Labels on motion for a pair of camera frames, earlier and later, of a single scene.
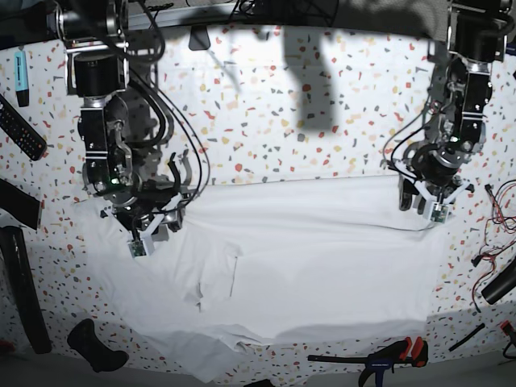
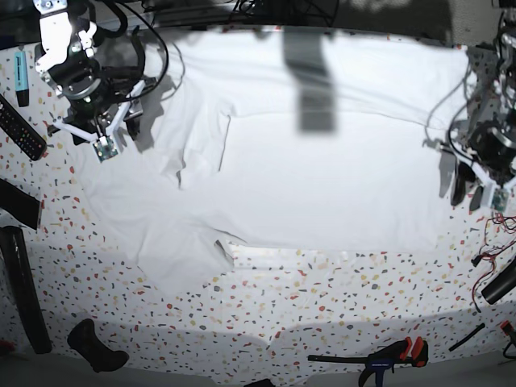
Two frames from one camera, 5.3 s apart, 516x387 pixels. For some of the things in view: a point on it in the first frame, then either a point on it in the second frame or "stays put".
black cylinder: x=501 y=285 stays put
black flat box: x=19 y=202 stays put
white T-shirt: x=250 y=263 → x=287 y=138
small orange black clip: x=506 y=326 stays put
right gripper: x=430 y=193 → x=481 y=176
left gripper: x=147 y=214 → x=89 y=120
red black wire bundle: x=502 y=220 stays put
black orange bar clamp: x=383 y=358 stays put
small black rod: x=482 y=326 stays put
